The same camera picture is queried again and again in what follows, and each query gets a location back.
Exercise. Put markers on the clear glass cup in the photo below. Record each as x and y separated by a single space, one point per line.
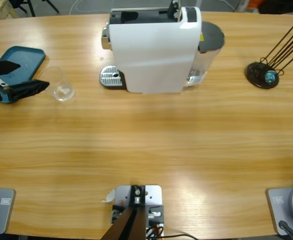
61 92

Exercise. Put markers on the grey translucent machine lever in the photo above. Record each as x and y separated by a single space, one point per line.
175 10

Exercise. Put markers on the blue coffee capsule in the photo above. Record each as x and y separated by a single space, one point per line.
270 77

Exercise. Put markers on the white capsule coffee machine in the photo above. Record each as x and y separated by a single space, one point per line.
156 57

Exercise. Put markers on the teal plastic tray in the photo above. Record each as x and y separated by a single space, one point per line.
28 57

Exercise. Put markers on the black capsule stand with rods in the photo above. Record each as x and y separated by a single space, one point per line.
256 75

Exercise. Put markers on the black tripod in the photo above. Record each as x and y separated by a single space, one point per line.
30 6

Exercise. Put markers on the clear water tank black lid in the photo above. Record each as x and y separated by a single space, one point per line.
206 60

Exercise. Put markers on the metal drip tray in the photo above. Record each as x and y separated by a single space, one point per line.
110 76

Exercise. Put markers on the white tape scrap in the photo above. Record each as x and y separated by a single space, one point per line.
110 196

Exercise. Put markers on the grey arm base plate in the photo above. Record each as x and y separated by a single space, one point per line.
281 210
3 212

